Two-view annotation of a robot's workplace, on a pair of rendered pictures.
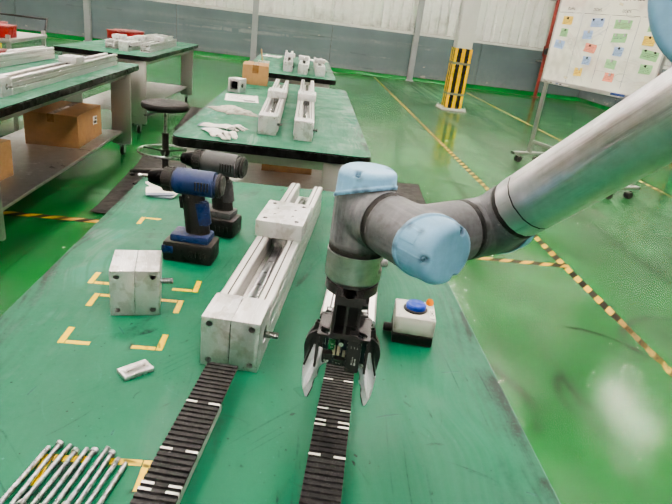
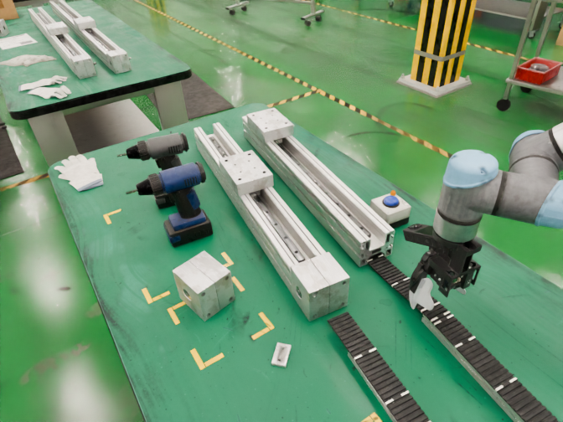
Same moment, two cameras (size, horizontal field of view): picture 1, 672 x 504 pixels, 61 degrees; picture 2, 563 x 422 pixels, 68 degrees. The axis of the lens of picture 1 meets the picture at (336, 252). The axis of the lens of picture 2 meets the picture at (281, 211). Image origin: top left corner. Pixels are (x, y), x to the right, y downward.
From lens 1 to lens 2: 63 cm
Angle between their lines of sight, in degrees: 27
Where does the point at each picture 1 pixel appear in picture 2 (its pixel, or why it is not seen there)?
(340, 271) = (463, 234)
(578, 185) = not seen: outside the picture
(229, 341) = (328, 297)
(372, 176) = (493, 168)
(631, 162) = not seen: outside the picture
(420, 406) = not seen: hidden behind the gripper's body
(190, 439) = (393, 385)
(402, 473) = (489, 321)
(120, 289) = (208, 301)
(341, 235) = (467, 213)
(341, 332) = (463, 270)
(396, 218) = (534, 196)
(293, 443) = (424, 342)
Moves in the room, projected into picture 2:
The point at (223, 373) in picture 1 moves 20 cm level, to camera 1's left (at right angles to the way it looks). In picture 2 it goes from (348, 323) to (262, 365)
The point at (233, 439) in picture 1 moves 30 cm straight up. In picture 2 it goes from (394, 362) to (417, 255)
